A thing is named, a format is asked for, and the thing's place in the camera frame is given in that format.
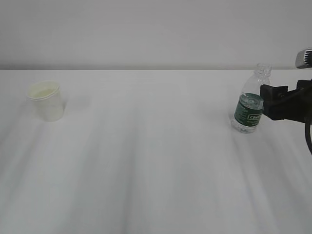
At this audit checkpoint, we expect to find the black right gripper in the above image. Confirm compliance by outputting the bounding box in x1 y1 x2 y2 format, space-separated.
260 79 312 123

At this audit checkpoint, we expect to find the white paper cup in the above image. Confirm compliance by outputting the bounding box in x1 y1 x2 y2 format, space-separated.
27 81 64 122

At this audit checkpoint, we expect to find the clear water bottle green label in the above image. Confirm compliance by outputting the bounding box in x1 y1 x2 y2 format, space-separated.
231 63 272 134

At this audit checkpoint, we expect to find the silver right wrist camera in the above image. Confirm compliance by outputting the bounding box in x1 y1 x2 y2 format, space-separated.
295 47 312 69

